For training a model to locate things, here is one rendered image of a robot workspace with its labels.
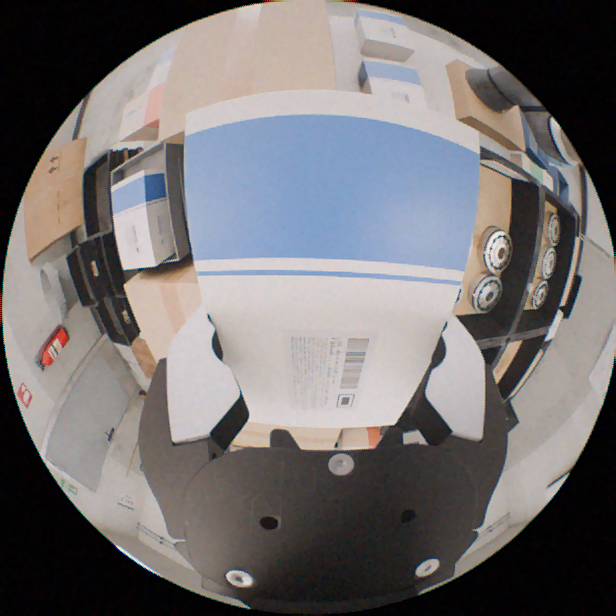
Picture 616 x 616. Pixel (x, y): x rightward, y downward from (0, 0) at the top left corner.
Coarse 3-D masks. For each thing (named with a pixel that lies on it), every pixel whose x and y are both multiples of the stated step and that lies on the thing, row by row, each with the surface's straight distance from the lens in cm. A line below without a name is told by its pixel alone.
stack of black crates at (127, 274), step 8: (112, 232) 142; (104, 240) 138; (112, 240) 141; (104, 248) 137; (112, 248) 141; (112, 256) 141; (112, 264) 141; (120, 264) 145; (112, 272) 140; (120, 272) 145; (128, 272) 141; (136, 272) 135; (112, 280) 140; (120, 280) 145; (128, 280) 144; (120, 288) 145; (120, 296) 140
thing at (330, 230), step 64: (192, 128) 10; (256, 128) 8; (320, 128) 8; (384, 128) 9; (448, 128) 10; (192, 192) 9; (256, 192) 8; (320, 192) 8; (384, 192) 8; (448, 192) 9; (256, 256) 9; (320, 256) 8; (384, 256) 9; (448, 256) 10; (256, 320) 10; (320, 320) 10; (384, 320) 10; (448, 320) 12; (256, 384) 14; (320, 384) 13; (384, 384) 14
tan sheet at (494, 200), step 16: (480, 176) 52; (496, 176) 56; (480, 192) 52; (496, 192) 55; (480, 208) 52; (496, 208) 56; (480, 224) 52; (496, 224) 56; (464, 272) 53; (464, 288) 55; (464, 304) 58
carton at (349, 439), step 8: (344, 432) 86; (352, 432) 87; (360, 432) 88; (368, 432) 88; (376, 432) 89; (344, 440) 85; (352, 440) 86; (360, 440) 86; (368, 440) 87; (376, 440) 88; (344, 448) 85; (352, 448) 86; (360, 448) 87
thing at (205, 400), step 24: (192, 336) 10; (216, 336) 10; (168, 360) 9; (192, 360) 9; (216, 360) 8; (168, 384) 8; (192, 384) 8; (216, 384) 8; (168, 408) 8; (192, 408) 7; (216, 408) 7; (240, 408) 7; (192, 432) 7; (216, 432) 7
